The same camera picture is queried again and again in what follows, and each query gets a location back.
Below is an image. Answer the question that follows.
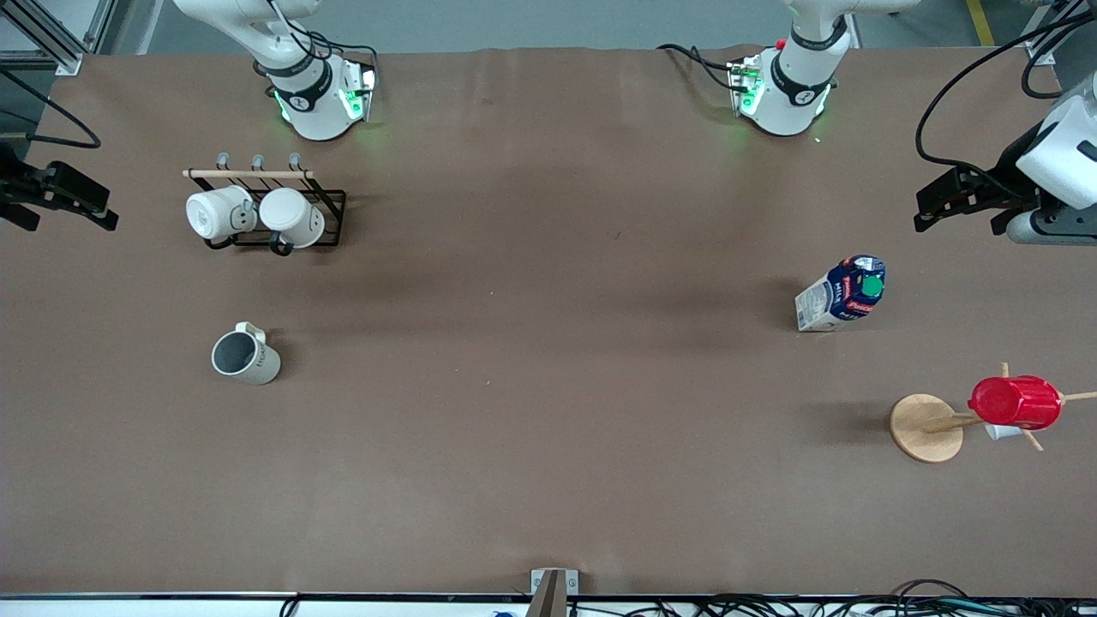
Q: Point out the blue white milk carton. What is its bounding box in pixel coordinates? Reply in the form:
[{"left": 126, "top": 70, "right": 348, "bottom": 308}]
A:
[{"left": 794, "top": 254, "right": 887, "bottom": 333}]

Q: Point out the white mug grey inside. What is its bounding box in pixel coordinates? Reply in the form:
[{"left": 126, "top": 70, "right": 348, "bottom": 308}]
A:
[{"left": 211, "top": 321, "right": 282, "bottom": 386}]

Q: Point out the red plastic cup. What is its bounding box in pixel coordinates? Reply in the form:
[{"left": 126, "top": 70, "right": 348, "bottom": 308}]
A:
[{"left": 968, "top": 374, "right": 1064, "bottom": 431}]

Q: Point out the wooden mug tree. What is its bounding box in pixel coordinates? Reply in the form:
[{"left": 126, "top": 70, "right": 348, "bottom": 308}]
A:
[{"left": 889, "top": 362, "right": 1097, "bottom": 464}]

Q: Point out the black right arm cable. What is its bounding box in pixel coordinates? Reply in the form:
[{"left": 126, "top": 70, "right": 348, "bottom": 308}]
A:
[{"left": 0, "top": 67, "right": 103, "bottom": 149}]

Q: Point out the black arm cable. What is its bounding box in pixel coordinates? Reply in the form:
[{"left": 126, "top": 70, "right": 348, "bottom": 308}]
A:
[
  {"left": 914, "top": 9, "right": 1097, "bottom": 168},
  {"left": 0, "top": 67, "right": 103, "bottom": 149}
]

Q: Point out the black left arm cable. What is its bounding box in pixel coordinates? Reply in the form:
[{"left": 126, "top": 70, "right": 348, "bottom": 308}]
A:
[{"left": 914, "top": 9, "right": 1097, "bottom": 168}]

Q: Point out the aluminium frame profile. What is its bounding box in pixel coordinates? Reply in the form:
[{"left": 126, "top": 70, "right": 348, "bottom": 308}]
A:
[
  {"left": 1023, "top": 0, "right": 1097, "bottom": 68},
  {"left": 0, "top": 0, "right": 117, "bottom": 76}
]

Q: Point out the black wire mug rack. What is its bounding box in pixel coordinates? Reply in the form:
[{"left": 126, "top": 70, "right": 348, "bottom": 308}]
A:
[{"left": 182, "top": 153, "right": 348, "bottom": 257}]

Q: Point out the black base cable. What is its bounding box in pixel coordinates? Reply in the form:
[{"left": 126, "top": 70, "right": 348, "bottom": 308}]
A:
[
  {"left": 657, "top": 43, "right": 740, "bottom": 92},
  {"left": 267, "top": 0, "right": 381, "bottom": 87}
]

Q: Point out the black cable bundle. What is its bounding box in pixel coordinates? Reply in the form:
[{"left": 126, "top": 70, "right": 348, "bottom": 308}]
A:
[{"left": 566, "top": 579, "right": 1097, "bottom": 617}]

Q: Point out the grey metal bracket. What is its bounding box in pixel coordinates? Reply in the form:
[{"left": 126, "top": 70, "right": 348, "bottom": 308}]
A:
[{"left": 530, "top": 568, "right": 580, "bottom": 617}]

